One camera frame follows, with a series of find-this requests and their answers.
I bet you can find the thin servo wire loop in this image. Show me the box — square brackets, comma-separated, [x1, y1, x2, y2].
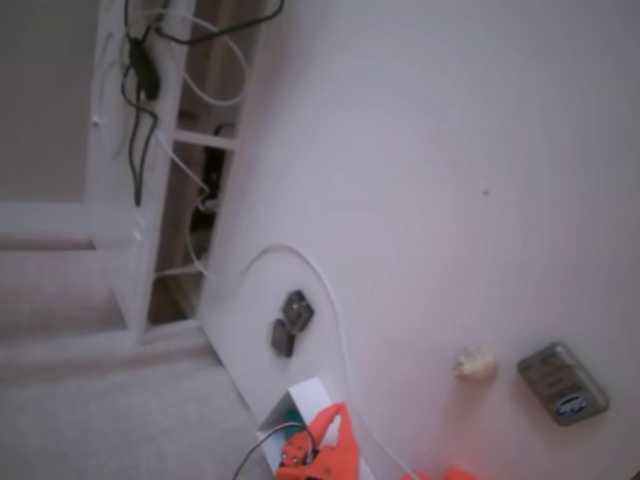
[234, 422, 319, 480]

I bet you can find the grey metal tin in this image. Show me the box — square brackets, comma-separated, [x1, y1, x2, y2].
[516, 341, 611, 427]

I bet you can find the cream bear figurine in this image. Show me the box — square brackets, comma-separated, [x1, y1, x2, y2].
[453, 345, 499, 383]

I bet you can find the orange fixed gripper finger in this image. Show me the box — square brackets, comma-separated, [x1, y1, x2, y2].
[332, 401, 358, 449]

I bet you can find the white cardboard box bin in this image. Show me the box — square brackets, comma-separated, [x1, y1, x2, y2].
[256, 377, 374, 480]

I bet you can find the looped white cable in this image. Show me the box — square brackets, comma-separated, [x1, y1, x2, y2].
[149, 9, 250, 109]

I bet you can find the thick black cable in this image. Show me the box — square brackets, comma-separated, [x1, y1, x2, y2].
[121, 0, 286, 207]

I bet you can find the black clear-lid case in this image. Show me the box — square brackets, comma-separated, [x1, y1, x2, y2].
[282, 289, 316, 332]
[270, 318, 296, 359]

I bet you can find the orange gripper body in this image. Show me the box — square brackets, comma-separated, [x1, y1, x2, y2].
[274, 431, 362, 480]

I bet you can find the orange robot base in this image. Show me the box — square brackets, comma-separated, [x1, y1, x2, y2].
[397, 464, 484, 480]

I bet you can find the orange moving gripper finger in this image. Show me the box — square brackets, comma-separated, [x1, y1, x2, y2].
[306, 405, 336, 449]

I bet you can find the white furniture frame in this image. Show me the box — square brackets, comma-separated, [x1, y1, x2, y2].
[87, 0, 266, 346]

